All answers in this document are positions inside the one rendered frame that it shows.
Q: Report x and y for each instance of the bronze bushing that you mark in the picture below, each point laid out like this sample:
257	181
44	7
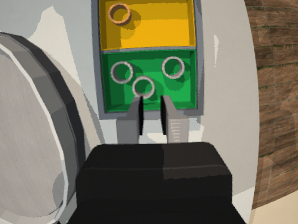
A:
114	8

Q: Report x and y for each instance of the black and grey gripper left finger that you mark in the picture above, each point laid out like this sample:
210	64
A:
129	126

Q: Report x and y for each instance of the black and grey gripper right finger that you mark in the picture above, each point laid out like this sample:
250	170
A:
174	126

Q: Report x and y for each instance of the grey round turntable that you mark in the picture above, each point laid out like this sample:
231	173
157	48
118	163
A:
31	176

